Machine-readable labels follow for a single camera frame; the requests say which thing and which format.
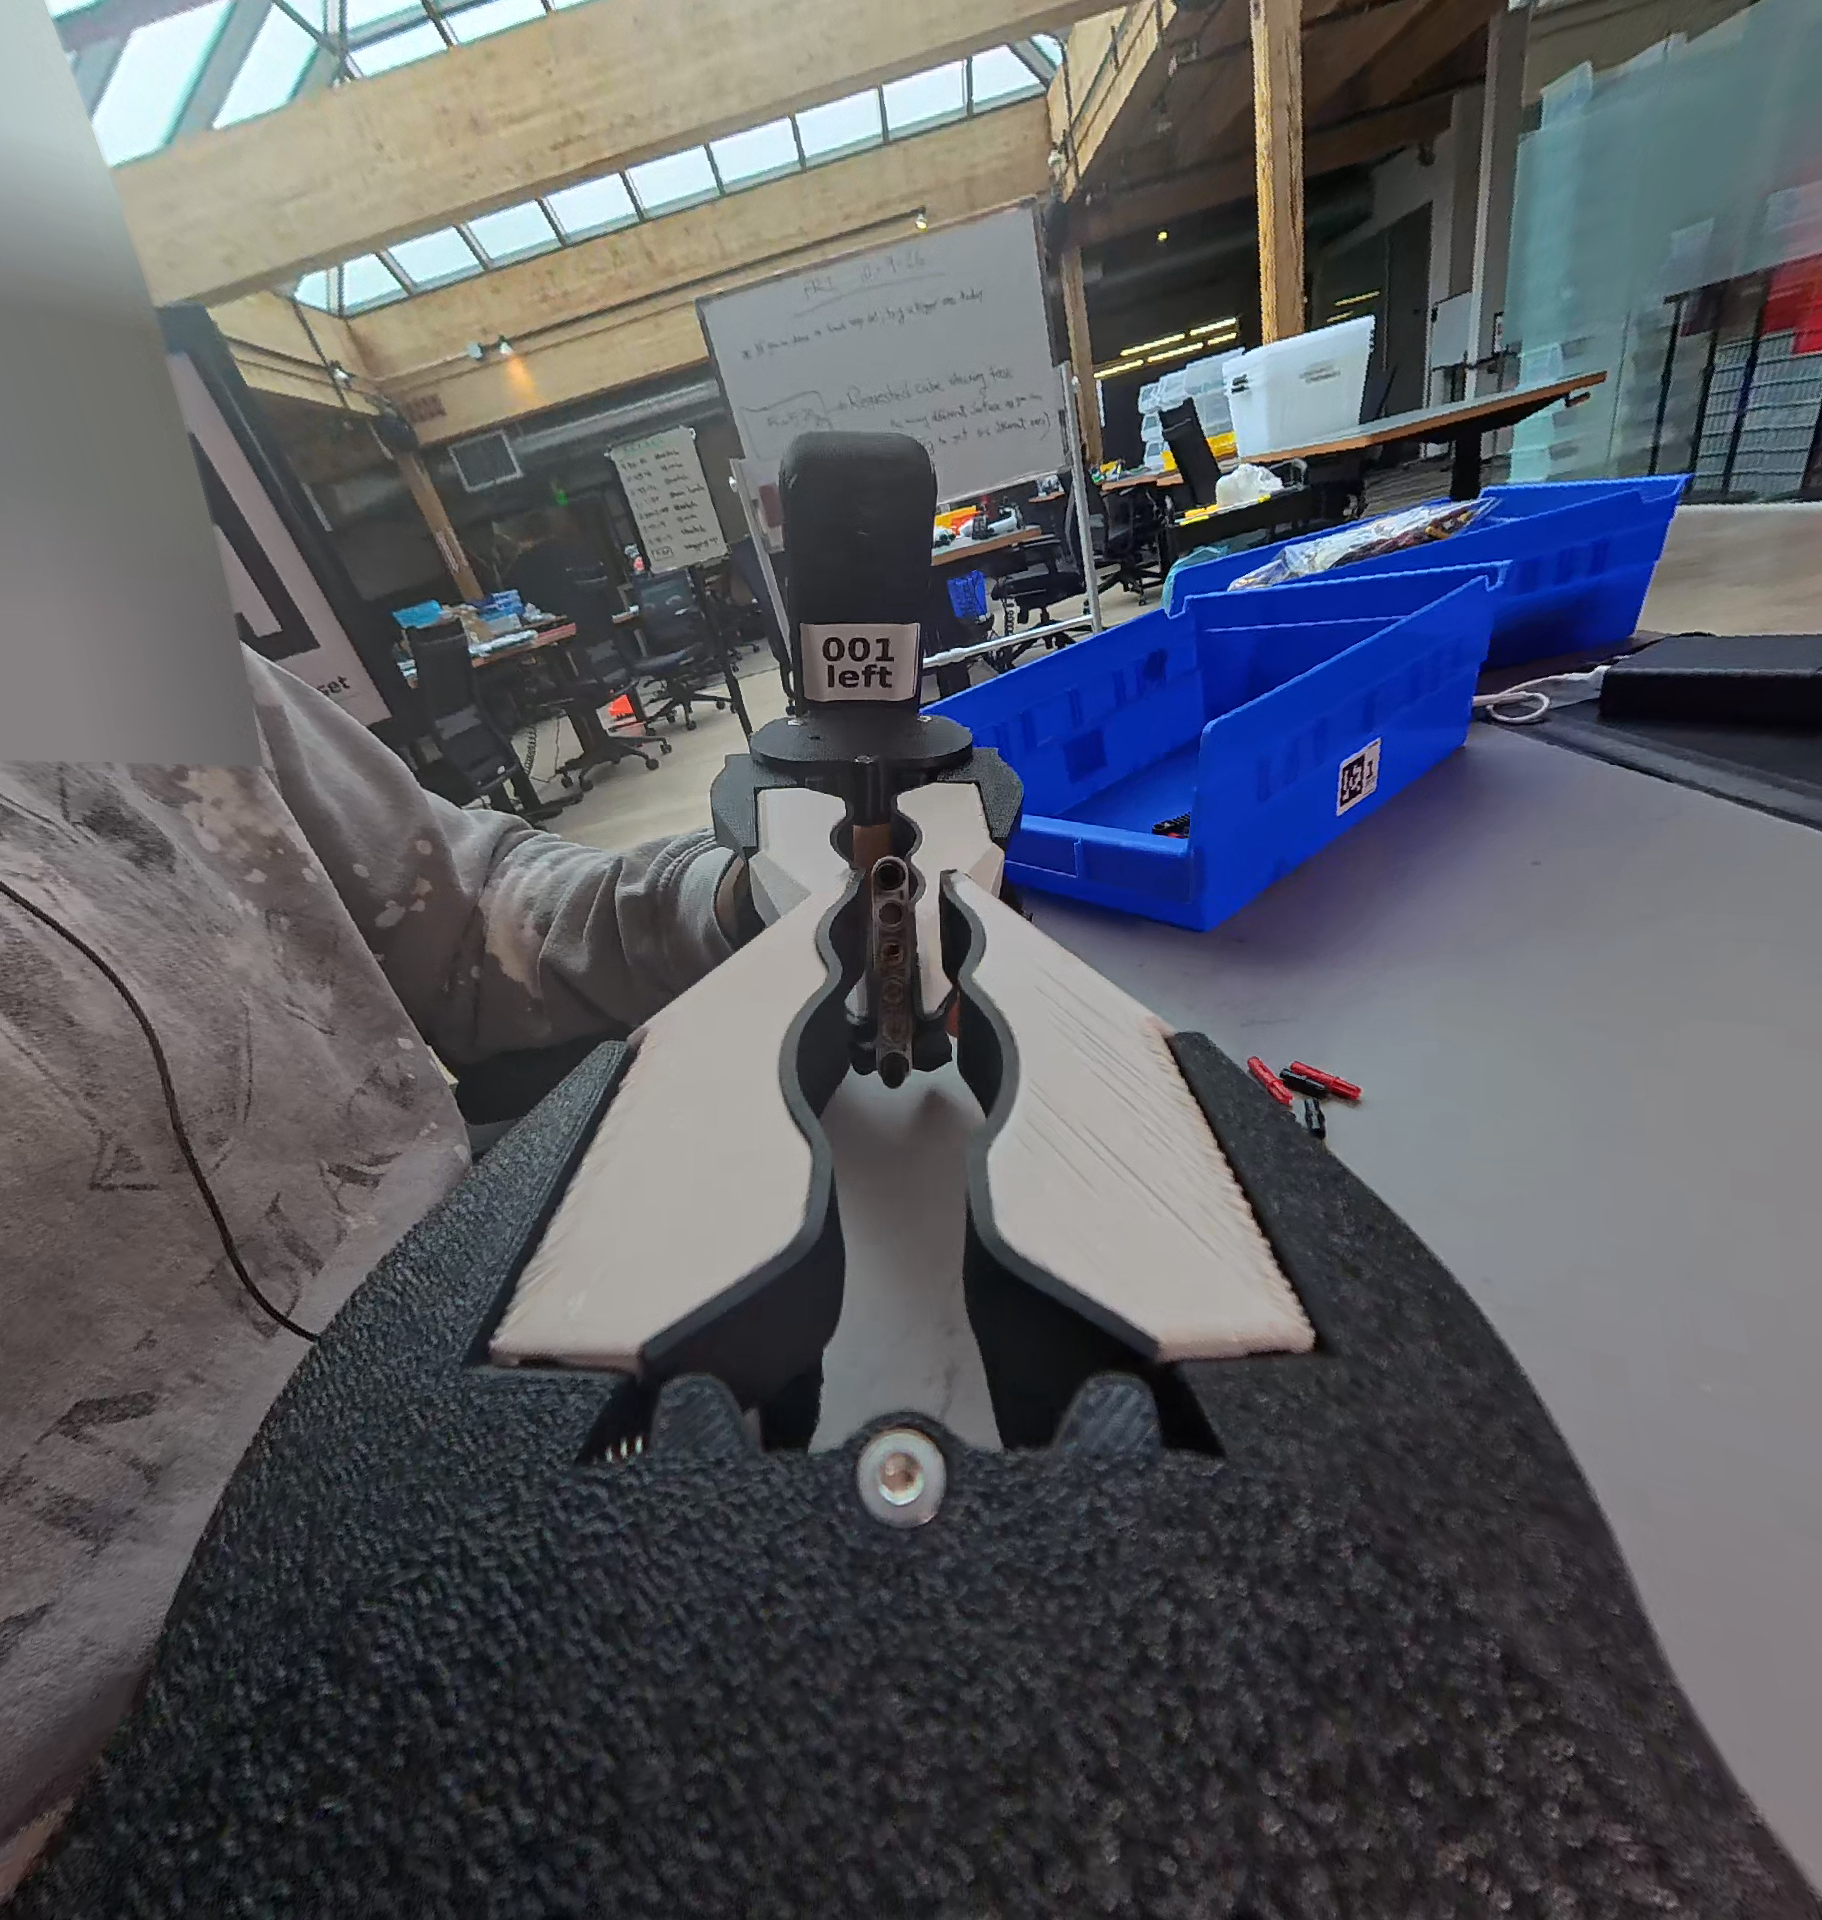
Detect grey desk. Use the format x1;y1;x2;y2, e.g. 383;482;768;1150
0;720;1822;1920

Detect grey toy beam with pins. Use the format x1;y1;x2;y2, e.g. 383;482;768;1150
849;855;952;1085

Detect clear bag of toy parts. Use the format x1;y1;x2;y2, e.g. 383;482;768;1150
1227;502;1499;590

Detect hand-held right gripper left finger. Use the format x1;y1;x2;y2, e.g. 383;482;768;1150
488;868;872;1444

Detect person's grey patterned sweatshirt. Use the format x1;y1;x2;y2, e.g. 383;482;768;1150
0;756;470;1863

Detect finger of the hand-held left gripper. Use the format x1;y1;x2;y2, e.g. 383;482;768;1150
909;787;1012;903
747;787;856;925

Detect white storage boxes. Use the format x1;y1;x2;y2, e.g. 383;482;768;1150
1138;316;1379;458

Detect large whiteboard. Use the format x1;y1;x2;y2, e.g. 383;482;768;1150
700;200;1108;633

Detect white cable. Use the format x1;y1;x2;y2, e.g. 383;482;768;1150
1472;670;1609;724

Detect black power adapter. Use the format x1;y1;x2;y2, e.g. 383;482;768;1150
1599;633;1822;730

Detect pile of small connector pins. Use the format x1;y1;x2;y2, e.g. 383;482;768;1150
1245;1055;1363;1137

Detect person's left forearm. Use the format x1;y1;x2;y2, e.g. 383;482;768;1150
243;644;747;1074

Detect long wooden work table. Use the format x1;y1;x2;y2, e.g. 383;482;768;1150
1096;369;1606;514

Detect blue storage bin white label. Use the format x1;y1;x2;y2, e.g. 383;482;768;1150
923;575;1499;932

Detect small whiteboard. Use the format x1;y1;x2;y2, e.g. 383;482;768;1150
608;426;730;574

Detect black white poster sign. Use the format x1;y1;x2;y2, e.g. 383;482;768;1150
160;307;386;736

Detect stacks of coloured storage crates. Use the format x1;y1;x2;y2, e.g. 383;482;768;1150
1662;254;1822;505

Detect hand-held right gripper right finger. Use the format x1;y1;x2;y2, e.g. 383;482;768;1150
939;870;1318;1444

